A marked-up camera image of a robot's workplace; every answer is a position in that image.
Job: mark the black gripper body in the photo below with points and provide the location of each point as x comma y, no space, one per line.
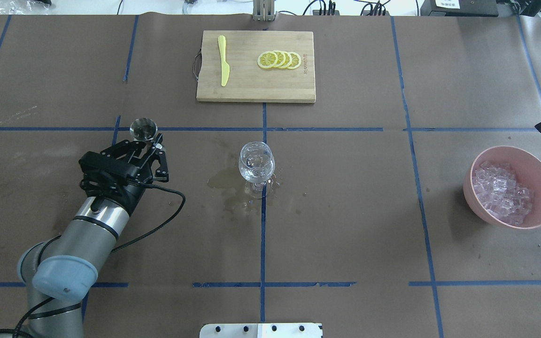
127,189

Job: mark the steel double jigger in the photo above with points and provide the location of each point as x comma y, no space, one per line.
143,129

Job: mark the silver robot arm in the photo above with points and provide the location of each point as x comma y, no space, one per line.
60,272

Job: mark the clear wine glass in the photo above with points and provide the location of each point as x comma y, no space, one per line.
257,166

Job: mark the clear ice cubes pile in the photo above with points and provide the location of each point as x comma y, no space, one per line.
501,194

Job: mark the pink bowl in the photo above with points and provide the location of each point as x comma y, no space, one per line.
528,170

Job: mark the yellow plastic knife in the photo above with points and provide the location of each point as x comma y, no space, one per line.
225,67

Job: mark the bamboo cutting board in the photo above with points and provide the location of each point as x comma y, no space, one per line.
247,81

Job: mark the lemon slice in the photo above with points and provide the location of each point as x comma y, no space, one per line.
279,58
287,61
267,60
296,60

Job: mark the black box device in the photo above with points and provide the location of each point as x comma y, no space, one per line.
470,8

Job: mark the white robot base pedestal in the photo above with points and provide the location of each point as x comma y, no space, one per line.
262,330

